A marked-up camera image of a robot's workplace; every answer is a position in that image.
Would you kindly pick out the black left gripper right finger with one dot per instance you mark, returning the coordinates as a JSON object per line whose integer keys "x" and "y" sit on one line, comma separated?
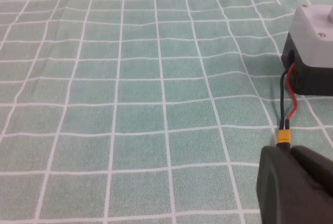
{"x": 317, "y": 169}

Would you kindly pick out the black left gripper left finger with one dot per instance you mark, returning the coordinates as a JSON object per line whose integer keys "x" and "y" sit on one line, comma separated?
{"x": 281, "y": 190}

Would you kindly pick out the grey black button box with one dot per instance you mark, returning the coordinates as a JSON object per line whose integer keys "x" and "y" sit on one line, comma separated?
{"x": 309, "y": 50}

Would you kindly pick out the green white checked tablecloth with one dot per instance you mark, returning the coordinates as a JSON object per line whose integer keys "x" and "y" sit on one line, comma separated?
{"x": 130, "y": 104}

